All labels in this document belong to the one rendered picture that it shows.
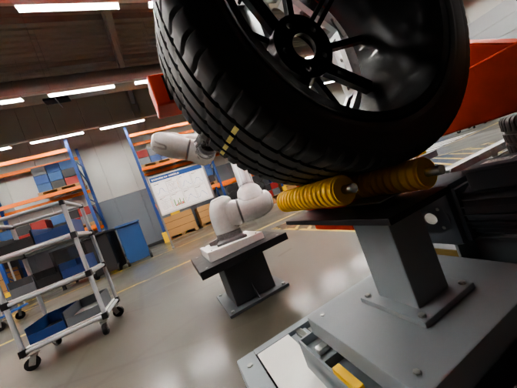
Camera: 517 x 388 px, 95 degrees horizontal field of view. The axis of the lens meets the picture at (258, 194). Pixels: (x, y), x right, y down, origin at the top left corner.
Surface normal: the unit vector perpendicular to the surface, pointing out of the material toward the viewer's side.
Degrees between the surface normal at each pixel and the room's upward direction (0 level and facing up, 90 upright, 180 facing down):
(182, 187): 90
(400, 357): 0
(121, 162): 90
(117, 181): 90
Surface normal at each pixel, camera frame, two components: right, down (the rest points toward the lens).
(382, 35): -0.90, 0.25
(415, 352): -0.36, -0.93
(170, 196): 0.36, -0.12
